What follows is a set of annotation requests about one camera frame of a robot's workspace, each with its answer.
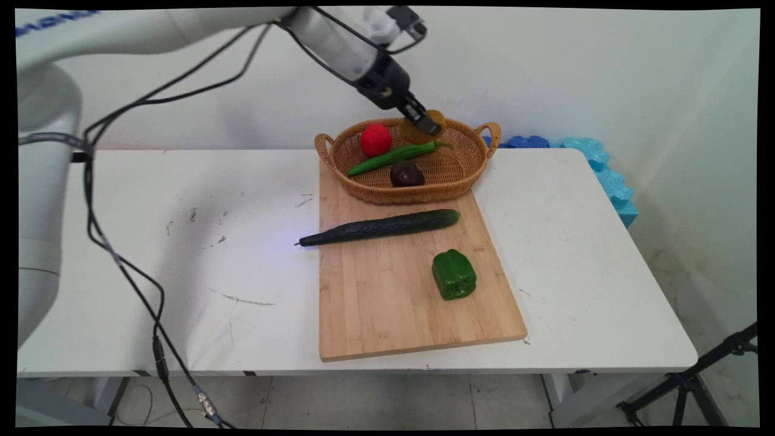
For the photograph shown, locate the green bell pepper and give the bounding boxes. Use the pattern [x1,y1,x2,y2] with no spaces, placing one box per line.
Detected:
[431,248,478,301]

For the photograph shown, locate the white table leg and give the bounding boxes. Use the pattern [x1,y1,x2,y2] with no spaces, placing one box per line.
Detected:
[17,375,129,428]
[541,368,670,429]

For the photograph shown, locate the red tomato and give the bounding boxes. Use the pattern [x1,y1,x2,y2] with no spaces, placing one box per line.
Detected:
[360,123,393,158]

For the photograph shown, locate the black strap on arm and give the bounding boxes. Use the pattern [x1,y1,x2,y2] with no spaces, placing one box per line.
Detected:
[18,131,95,164]

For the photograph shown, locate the light blue foam piece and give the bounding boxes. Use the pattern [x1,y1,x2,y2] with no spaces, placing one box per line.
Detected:
[550,136,640,229]

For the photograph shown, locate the black tripod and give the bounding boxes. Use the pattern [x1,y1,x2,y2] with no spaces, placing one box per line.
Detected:
[616,322,759,428]

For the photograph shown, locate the woven wicker basket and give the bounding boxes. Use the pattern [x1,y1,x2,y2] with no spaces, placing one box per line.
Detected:
[314,116,502,205]

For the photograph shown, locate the wrist camera on grey mount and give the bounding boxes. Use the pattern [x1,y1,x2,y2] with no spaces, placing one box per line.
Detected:
[367,6,428,44]

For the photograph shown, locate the dark blue foam piece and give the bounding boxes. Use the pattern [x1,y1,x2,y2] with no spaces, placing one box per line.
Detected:
[482,134,553,150]

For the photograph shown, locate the dark purple round fruit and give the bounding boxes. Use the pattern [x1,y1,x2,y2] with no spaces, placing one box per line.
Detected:
[389,160,426,188]

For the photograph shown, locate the bamboo cutting board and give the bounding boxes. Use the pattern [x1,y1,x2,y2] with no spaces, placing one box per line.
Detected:
[318,159,529,363]

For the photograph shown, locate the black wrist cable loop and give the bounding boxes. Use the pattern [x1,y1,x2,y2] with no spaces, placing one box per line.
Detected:
[274,6,427,87]

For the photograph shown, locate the long green chili pepper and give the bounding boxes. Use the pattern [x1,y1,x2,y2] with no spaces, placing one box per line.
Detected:
[347,140,454,177]

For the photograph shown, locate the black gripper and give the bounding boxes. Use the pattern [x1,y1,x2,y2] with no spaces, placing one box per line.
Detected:
[355,56,442,136]

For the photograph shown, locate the long black cable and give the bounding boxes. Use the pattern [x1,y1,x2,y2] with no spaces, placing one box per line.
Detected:
[82,22,273,428]

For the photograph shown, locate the yellow-orange vegetable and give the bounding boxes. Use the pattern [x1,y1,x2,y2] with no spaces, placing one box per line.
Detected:
[399,109,448,145]

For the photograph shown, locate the long dark green cucumber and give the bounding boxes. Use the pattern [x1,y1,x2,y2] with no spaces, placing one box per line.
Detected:
[295,208,461,248]

